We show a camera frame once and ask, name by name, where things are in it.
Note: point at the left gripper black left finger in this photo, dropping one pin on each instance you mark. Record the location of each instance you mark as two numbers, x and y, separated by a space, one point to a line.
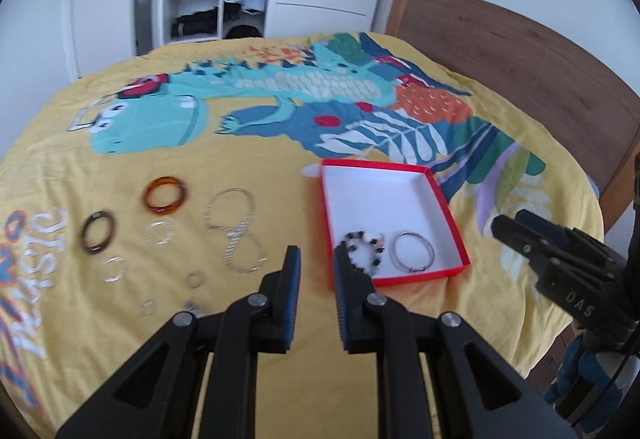
276 323

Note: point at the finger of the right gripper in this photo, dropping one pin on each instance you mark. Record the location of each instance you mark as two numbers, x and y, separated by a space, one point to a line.
525 242
535 221

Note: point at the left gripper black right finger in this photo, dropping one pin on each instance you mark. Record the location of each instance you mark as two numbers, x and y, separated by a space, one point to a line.
351 288

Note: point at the amber orange bangle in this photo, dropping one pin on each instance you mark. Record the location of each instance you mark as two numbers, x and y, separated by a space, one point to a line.
165 195

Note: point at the dark brown bangle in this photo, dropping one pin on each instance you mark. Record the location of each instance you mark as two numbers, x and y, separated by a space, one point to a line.
97 232

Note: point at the red white jewelry box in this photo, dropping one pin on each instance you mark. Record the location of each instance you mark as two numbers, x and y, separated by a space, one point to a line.
403 205

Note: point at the right hand blue glove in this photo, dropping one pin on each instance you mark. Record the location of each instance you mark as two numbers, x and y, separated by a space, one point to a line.
591 386

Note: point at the wooden headboard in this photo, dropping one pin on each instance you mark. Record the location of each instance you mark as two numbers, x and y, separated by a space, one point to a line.
584 105

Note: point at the yellow dinosaur print bedspread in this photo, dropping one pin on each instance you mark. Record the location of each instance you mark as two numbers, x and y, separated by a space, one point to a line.
246 124

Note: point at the folded black clothes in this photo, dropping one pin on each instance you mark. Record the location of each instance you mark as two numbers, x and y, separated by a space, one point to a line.
203 23

